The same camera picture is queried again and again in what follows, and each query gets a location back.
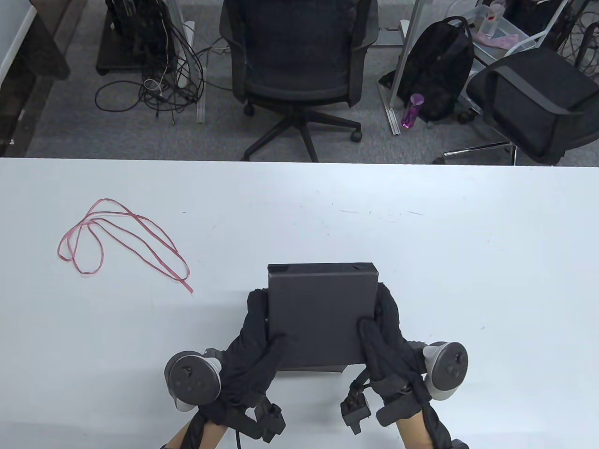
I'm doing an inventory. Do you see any person's right hand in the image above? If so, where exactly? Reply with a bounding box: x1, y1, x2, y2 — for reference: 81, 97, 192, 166
358, 282, 431, 408

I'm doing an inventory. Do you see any person's left hand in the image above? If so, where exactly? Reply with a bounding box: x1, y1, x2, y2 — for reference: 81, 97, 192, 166
201, 289, 288, 422

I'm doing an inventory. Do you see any black gift box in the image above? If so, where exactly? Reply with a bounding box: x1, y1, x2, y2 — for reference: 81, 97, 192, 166
276, 364, 348, 374

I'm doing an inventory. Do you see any black cardboard box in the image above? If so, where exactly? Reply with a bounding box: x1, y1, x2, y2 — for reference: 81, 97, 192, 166
267, 263, 379, 366

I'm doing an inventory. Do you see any pink bow ribbon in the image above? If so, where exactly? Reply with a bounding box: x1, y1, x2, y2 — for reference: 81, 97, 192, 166
58, 198, 194, 294

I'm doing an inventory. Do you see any person's right forearm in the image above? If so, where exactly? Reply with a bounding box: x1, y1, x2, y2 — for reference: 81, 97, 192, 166
393, 402, 454, 449

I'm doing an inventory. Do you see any person's left forearm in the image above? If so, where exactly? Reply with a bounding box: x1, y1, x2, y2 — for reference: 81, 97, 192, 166
161, 412, 234, 449

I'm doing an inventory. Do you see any grey left hand controller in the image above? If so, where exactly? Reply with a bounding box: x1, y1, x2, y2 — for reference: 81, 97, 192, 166
164, 350, 223, 412

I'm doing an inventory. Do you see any grey hand controller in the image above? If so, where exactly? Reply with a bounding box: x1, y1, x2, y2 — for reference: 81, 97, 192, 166
421, 341, 468, 401
164, 350, 223, 412

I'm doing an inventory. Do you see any grey right hand controller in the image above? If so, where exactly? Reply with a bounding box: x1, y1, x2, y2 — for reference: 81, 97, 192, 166
421, 341, 468, 401

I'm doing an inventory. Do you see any purple water bottle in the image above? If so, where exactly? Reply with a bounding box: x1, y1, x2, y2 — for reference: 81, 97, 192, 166
401, 93, 425, 130

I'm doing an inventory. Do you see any black backpack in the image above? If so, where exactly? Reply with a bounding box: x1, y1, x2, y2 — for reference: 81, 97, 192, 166
378, 15, 475, 123

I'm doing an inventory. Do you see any black chair with grey armrest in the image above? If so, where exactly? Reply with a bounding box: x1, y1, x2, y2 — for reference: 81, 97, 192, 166
433, 47, 599, 166

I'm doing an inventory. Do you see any black mesh office chair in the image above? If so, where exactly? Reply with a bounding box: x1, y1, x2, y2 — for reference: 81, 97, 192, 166
219, 0, 379, 163

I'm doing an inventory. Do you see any pink cloth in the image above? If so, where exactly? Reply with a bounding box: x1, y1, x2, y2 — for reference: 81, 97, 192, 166
477, 30, 521, 48

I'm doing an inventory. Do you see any white power strip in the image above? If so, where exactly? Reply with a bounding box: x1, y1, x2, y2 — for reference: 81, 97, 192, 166
178, 21, 195, 87

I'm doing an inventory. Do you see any clear plastic bin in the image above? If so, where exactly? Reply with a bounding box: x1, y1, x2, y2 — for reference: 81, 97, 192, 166
473, 0, 536, 52

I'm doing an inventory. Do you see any clear spray bottle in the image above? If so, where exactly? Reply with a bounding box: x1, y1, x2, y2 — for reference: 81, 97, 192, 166
486, 0, 507, 37

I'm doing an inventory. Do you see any black computer tower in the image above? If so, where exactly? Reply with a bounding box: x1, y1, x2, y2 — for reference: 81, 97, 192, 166
105, 0, 176, 71

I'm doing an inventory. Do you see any white desk with dark sides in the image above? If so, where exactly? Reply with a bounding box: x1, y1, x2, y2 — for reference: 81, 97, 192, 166
0, 0, 87, 157

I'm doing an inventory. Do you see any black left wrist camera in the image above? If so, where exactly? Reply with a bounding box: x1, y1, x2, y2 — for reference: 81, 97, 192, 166
248, 403, 286, 444

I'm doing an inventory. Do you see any tangle of black cables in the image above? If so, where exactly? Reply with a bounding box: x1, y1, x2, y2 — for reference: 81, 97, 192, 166
557, 0, 599, 78
95, 14, 206, 124

